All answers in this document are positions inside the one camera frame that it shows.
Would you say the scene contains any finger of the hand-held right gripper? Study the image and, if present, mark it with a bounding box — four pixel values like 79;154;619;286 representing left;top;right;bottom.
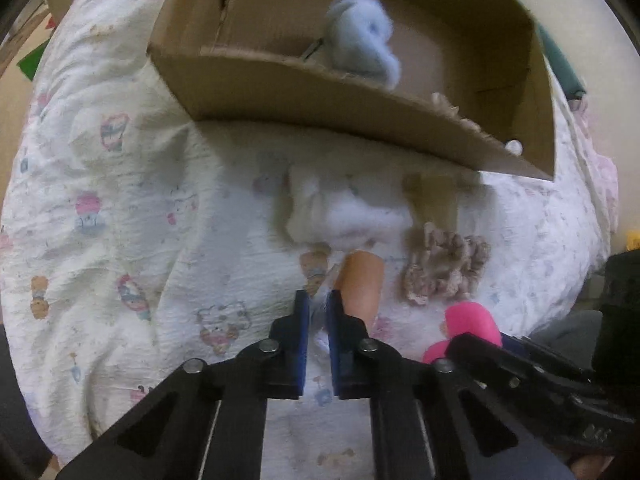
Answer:
446;332;640;453
501;334;603;383

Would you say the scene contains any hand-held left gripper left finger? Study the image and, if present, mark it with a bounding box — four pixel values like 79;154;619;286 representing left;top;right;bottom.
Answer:
55;290;311;480

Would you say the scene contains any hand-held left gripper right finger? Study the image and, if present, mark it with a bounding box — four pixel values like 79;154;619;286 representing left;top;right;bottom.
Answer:
326;290;576;480

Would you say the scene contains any white fluffy plush toy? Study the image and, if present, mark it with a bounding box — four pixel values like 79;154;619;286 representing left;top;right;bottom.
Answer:
280;167;416;251

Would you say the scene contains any orange plush toy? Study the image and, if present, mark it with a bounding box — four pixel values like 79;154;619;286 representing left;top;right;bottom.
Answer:
334;250;386;328

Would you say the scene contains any pink plush toy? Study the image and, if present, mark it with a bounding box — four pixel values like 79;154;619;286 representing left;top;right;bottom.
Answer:
422;301;503;365

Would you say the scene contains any brown cardboard box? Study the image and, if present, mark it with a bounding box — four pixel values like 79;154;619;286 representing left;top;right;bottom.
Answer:
146;0;557;181

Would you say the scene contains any light blue plush toy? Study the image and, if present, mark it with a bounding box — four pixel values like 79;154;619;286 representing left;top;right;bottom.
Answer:
322;0;402;92

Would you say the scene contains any grey cloth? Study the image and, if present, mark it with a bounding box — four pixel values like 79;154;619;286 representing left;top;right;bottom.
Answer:
529;310;603;368

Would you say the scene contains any beige crochet toy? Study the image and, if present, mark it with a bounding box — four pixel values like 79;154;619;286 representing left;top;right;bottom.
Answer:
431;91;501;143

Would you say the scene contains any white printed blanket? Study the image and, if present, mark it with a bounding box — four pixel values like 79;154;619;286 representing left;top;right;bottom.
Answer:
0;0;621;480

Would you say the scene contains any green paper sheet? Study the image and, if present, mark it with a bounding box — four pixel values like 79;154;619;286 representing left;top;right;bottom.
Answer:
16;40;50;82

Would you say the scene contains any dark green cloth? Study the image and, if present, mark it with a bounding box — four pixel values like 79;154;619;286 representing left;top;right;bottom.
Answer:
536;22;587;100

